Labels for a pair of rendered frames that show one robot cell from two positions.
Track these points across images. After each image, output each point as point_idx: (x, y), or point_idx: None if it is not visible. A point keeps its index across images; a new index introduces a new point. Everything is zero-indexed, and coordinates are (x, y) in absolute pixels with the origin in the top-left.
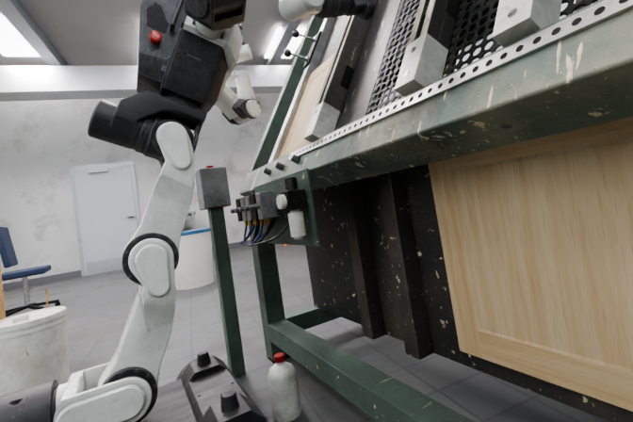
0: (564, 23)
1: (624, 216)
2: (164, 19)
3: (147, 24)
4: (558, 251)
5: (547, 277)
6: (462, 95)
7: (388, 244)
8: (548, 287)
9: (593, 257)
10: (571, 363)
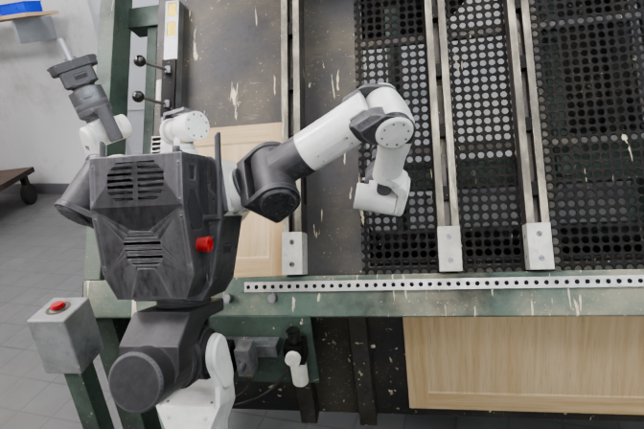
0: (570, 279)
1: (532, 326)
2: (198, 207)
3: (191, 226)
4: (494, 343)
5: (485, 356)
6: (508, 298)
7: (352, 348)
8: (484, 362)
9: (513, 345)
10: (490, 397)
